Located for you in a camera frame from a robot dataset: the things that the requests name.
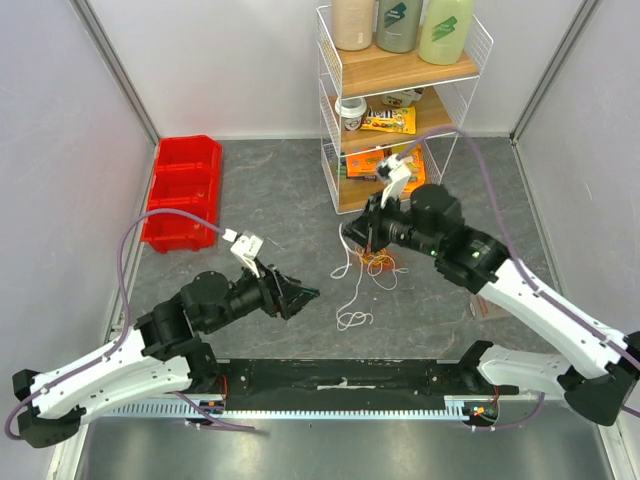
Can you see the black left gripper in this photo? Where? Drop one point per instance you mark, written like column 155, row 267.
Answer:
column 274, row 283

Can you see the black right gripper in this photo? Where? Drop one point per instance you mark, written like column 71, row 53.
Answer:
column 375, row 226

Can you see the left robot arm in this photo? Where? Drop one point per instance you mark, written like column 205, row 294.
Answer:
column 161, row 352

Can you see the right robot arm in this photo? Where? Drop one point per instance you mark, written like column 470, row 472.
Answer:
column 595, row 368

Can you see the orange snack box left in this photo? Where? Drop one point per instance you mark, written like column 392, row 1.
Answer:
column 362, row 166

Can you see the orange snack box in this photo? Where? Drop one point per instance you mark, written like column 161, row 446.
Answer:
column 416, row 164
column 362, row 166

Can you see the orange snack box right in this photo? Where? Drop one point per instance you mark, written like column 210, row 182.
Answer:
column 416, row 164

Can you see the yellow candy bag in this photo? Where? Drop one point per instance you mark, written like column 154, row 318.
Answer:
column 398, row 120

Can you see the coffee cup with lid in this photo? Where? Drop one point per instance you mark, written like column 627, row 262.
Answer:
column 351, row 112

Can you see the white brown snack pack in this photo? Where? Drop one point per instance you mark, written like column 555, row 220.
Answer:
column 402, row 98

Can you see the small card on table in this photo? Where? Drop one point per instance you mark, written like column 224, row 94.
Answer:
column 483, row 310

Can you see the red storage bin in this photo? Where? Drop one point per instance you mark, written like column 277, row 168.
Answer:
column 186, row 176

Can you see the beige bottle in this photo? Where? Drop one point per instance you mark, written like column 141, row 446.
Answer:
column 352, row 23

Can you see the grey green bottle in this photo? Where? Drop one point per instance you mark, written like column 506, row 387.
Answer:
column 397, row 25

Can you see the light green bottle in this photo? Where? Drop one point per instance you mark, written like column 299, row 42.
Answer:
column 445, row 28

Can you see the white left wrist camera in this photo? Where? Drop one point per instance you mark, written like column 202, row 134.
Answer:
column 246, row 249

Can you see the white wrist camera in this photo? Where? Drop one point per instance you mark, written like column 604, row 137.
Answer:
column 246, row 249
column 395, row 173

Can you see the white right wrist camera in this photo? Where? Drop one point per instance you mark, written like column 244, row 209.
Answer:
column 395, row 173

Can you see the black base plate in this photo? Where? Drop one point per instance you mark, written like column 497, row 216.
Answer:
column 342, row 382

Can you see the white wire shelf rack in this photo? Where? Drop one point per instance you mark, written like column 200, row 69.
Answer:
column 371, row 73

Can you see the slotted cable duct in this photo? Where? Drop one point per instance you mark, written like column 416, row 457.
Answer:
column 173, row 408

